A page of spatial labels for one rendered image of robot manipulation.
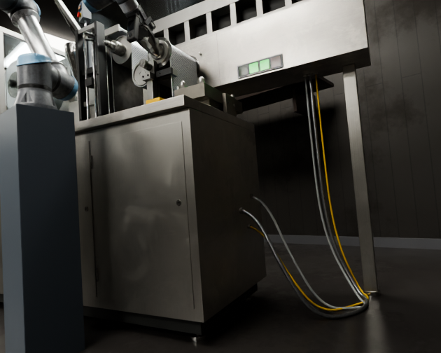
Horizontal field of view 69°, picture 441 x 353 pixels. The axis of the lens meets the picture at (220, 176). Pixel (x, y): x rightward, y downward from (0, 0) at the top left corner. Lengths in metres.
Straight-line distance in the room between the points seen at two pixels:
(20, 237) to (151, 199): 0.45
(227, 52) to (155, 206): 1.00
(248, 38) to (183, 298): 1.32
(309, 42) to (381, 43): 1.58
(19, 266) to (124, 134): 0.60
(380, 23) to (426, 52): 0.47
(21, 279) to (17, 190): 0.29
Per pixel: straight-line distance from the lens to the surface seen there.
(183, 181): 1.16
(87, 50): 1.90
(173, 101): 1.19
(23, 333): 1.34
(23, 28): 1.73
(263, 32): 1.82
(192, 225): 1.15
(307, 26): 1.75
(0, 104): 2.22
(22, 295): 1.31
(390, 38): 3.23
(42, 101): 1.38
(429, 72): 3.09
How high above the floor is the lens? 0.53
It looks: 3 degrees up
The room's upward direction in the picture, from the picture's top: 4 degrees counter-clockwise
